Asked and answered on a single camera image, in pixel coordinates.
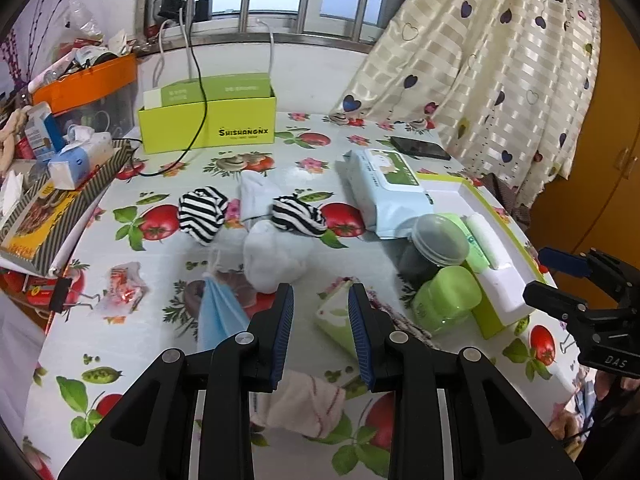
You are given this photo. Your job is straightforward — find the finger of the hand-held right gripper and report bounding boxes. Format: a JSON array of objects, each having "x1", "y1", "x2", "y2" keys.
[
  {"x1": 522, "y1": 281, "x2": 590, "y2": 322},
  {"x1": 537, "y1": 246, "x2": 601, "y2": 278}
]

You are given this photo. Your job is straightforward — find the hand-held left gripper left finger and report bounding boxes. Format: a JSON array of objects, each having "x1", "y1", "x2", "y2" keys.
[{"x1": 57, "y1": 282, "x2": 296, "y2": 480}]

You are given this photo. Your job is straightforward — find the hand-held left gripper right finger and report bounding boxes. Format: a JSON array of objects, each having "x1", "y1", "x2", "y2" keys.
[{"x1": 347, "y1": 282, "x2": 583, "y2": 480}]

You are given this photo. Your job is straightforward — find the green towel with red fringe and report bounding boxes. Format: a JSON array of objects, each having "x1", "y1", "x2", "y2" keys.
[{"x1": 314, "y1": 280, "x2": 436, "y2": 361}]

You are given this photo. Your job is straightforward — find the green and white tray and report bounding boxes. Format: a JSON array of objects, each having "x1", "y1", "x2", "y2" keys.
[{"x1": 417, "y1": 172, "x2": 551, "y2": 338}]

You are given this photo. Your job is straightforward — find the blue face mask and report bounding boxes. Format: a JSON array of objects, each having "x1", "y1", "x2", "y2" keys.
[{"x1": 197, "y1": 272, "x2": 251, "y2": 353}]

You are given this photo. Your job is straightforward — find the pink striped white sock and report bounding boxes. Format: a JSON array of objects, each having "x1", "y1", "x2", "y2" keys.
[{"x1": 250, "y1": 371, "x2": 347, "y2": 440}]

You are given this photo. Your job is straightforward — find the black white striped sock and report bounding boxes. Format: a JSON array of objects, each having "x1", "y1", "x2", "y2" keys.
[
  {"x1": 270, "y1": 195, "x2": 328, "y2": 237},
  {"x1": 177, "y1": 186, "x2": 230, "y2": 247}
]

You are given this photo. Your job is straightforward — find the red snack packet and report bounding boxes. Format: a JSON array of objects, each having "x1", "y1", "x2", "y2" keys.
[{"x1": 100, "y1": 262, "x2": 148, "y2": 318}]

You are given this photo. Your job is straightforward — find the person's right hand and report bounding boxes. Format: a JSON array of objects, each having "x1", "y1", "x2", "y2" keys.
[{"x1": 595, "y1": 370, "x2": 640, "y2": 423}]

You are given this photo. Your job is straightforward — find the large white sock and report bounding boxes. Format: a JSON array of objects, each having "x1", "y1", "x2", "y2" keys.
[{"x1": 242, "y1": 220, "x2": 313, "y2": 293}]

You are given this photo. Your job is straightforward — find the white cloth roll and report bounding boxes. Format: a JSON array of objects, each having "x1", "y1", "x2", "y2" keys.
[{"x1": 462, "y1": 212, "x2": 516, "y2": 273}]

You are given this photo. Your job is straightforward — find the light green pack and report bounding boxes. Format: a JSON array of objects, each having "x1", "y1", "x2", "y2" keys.
[{"x1": 440, "y1": 212, "x2": 493, "y2": 273}]

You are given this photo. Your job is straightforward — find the dark patterned cloth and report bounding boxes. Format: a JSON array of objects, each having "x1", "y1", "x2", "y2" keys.
[{"x1": 482, "y1": 172, "x2": 533, "y2": 231}]

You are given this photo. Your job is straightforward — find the light green container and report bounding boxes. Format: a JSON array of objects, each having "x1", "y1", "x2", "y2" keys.
[{"x1": 412, "y1": 265, "x2": 483, "y2": 336}]

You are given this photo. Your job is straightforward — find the clear plastic jar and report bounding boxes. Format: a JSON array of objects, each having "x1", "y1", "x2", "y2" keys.
[{"x1": 397, "y1": 212, "x2": 471, "y2": 291}]

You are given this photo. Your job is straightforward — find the fruit print tablecloth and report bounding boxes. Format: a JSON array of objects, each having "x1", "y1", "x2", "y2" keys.
[{"x1": 22, "y1": 110, "x2": 588, "y2": 480}]

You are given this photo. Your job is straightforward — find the wet wipes pack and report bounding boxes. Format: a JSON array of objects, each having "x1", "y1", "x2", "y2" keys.
[{"x1": 335, "y1": 149, "x2": 435, "y2": 238}]

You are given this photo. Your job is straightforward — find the small white sock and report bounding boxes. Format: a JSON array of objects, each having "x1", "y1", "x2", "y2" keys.
[{"x1": 237, "y1": 170, "x2": 281, "y2": 221}]

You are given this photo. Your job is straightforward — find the wooden cabinet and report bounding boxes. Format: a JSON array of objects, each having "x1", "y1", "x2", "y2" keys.
[{"x1": 525, "y1": 0, "x2": 640, "y2": 281}]

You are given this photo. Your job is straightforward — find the black phone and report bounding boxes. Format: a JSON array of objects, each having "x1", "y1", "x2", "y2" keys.
[{"x1": 390, "y1": 136, "x2": 452, "y2": 162}]

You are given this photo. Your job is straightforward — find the heart print curtain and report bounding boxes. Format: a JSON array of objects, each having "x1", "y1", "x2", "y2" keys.
[{"x1": 327, "y1": 0, "x2": 601, "y2": 208}]

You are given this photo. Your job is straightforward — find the yellow-green cardboard box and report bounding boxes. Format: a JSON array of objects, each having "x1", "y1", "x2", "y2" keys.
[{"x1": 137, "y1": 72, "x2": 278, "y2": 155}]

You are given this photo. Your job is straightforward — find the black binder clip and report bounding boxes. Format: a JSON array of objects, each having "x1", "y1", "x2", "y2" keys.
[{"x1": 50, "y1": 276, "x2": 71, "y2": 313}]

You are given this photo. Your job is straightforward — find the striped yellow box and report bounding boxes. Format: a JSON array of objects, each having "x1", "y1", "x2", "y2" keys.
[{"x1": 0, "y1": 140, "x2": 133, "y2": 278}]

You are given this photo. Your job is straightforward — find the blue white tissue pack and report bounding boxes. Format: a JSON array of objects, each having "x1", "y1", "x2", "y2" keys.
[{"x1": 47, "y1": 125, "x2": 116, "y2": 191}]

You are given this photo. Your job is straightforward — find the orange lidded storage bin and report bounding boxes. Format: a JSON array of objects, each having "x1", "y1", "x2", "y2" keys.
[{"x1": 30, "y1": 52, "x2": 141, "y2": 141}]

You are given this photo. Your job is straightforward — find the blue white carton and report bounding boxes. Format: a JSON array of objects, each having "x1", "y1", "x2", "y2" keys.
[{"x1": 22, "y1": 102, "x2": 56, "y2": 161}]

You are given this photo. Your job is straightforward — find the pile of plastic packaging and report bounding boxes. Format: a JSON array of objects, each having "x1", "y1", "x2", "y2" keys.
[{"x1": 27, "y1": 0, "x2": 138, "y2": 91}]

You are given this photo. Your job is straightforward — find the black cable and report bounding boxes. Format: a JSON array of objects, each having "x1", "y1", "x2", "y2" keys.
[{"x1": 112, "y1": 0, "x2": 208, "y2": 177}]

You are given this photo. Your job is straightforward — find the white cable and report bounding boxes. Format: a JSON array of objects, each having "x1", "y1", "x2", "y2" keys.
[
  {"x1": 152, "y1": 17, "x2": 173, "y2": 88},
  {"x1": 255, "y1": 16, "x2": 275, "y2": 86},
  {"x1": 177, "y1": 7, "x2": 196, "y2": 81}
]

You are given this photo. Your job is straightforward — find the barred window frame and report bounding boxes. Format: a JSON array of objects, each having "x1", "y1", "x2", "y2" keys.
[{"x1": 135, "y1": 0, "x2": 436, "y2": 53}]

